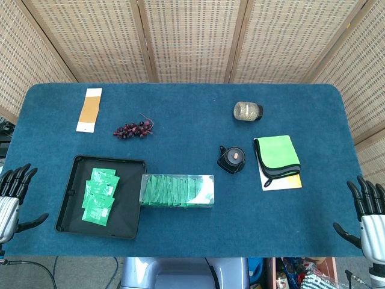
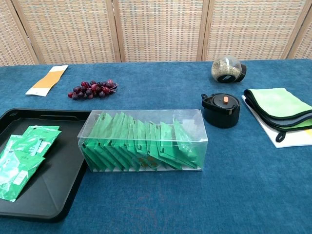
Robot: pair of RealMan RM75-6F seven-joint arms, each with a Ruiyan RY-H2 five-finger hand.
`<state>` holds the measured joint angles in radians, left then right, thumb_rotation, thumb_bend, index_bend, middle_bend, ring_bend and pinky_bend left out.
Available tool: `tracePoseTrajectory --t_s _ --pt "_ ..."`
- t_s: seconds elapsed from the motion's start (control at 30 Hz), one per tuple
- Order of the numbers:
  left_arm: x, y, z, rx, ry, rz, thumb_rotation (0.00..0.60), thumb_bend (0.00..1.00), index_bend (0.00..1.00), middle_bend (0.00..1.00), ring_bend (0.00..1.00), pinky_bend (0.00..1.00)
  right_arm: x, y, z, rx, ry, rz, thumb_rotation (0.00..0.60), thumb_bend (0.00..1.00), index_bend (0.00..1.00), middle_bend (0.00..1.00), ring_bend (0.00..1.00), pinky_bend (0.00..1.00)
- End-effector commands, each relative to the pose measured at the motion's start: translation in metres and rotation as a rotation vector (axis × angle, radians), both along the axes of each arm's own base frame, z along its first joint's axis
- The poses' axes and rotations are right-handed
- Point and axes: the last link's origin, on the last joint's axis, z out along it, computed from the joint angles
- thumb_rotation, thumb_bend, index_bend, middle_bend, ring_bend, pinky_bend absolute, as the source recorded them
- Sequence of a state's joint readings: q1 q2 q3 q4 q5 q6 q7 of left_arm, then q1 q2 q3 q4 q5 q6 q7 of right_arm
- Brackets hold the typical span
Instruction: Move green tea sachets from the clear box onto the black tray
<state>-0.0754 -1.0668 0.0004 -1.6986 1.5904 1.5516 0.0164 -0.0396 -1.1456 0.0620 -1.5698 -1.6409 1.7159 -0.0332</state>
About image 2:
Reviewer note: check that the transparent plastic box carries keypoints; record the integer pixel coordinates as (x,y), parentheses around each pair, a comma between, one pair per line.
(146,114)

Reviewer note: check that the black plastic tray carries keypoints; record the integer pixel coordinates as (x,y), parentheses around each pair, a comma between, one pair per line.
(56,175)

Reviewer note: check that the green sachet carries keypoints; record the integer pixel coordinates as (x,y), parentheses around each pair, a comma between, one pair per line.
(168,143)
(6,154)
(97,129)
(28,143)
(46,131)
(186,143)
(22,173)

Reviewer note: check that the black bottle cap orange button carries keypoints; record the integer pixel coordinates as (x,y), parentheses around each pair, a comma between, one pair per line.
(220,114)

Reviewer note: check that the dark red grape bunch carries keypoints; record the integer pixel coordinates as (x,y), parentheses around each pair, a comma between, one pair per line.
(92,89)

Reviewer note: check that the blue table cloth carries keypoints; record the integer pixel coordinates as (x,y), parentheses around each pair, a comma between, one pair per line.
(170,200)

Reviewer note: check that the glass jar with black lid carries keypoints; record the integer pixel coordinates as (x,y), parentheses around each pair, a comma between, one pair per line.
(225,67)

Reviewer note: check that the wicker folding screen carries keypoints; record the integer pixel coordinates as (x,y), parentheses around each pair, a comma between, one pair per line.
(156,29)

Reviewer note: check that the orange white paper packet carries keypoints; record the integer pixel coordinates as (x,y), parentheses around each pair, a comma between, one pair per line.
(47,81)

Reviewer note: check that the green grey microfiber cloth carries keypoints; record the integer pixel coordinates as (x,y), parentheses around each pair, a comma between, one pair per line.
(275,100)

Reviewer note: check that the white paper sheet yellow corner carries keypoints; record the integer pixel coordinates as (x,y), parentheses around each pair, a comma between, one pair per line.
(287,141)

